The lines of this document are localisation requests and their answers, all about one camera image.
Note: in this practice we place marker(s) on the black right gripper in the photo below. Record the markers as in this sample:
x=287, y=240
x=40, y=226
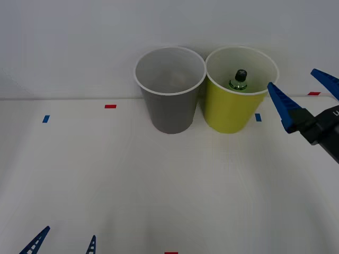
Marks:
x=327, y=129

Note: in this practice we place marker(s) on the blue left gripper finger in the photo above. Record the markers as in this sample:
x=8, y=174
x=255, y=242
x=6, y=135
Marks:
x=92, y=246
x=35, y=242

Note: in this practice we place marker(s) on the green bottle with black cap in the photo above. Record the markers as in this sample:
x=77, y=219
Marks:
x=238, y=84

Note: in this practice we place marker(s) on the yellow-green plastic waste bin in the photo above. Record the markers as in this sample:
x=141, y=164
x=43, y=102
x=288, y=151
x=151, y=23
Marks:
x=230, y=111

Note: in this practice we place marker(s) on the grey plastic waste bin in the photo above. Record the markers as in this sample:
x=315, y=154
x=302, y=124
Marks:
x=169, y=111

